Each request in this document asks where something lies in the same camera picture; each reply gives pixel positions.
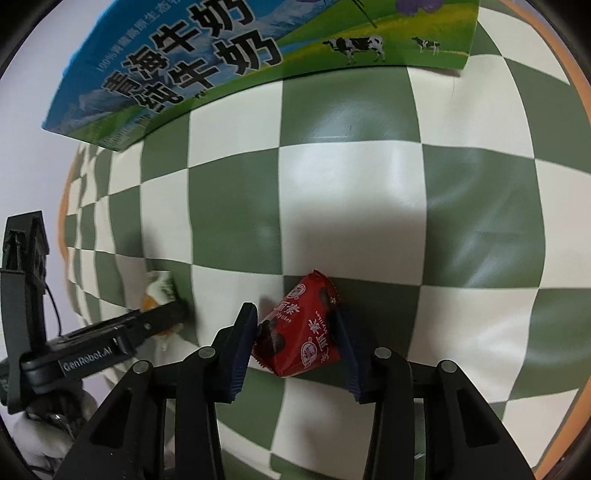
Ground red snack packet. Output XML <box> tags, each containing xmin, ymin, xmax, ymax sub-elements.
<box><xmin>252</xmin><ymin>270</ymin><xmax>343</xmax><ymax>378</ymax></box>

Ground black cable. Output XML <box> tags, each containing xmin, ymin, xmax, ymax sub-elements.
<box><xmin>41</xmin><ymin>281</ymin><xmax>64</xmax><ymax>339</ymax></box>

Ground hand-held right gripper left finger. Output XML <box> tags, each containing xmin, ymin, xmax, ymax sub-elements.
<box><xmin>55</xmin><ymin>302</ymin><xmax>259</xmax><ymax>480</ymax></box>

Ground white orange snack packet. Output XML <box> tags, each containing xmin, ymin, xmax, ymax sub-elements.
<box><xmin>140</xmin><ymin>271</ymin><xmax>186</xmax><ymax>352</ymax></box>

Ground printed cardboard box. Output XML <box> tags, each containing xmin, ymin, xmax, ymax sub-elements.
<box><xmin>41</xmin><ymin>0</ymin><xmax>481</xmax><ymax>154</ymax></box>

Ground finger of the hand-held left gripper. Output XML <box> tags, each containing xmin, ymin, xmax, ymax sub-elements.
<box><xmin>55</xmin><ymin>310</ymin><xmax>141</xmax><ymax>343</ymax></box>
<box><xmin>111</xmin><ymin>300</ymin><xmax>190</xmax><ymax>357</ymax></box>

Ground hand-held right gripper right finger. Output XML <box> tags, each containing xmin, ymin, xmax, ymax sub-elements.
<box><xmin>330</xmin><ymin>307</ymin><xmax>527</xmax><ymax>480</ymax></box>

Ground person's left hand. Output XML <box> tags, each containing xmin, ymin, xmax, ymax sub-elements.
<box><xmin>11</xmin><ymin>388</ymin><xmax>99</xmax><ymax>472</ymax></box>

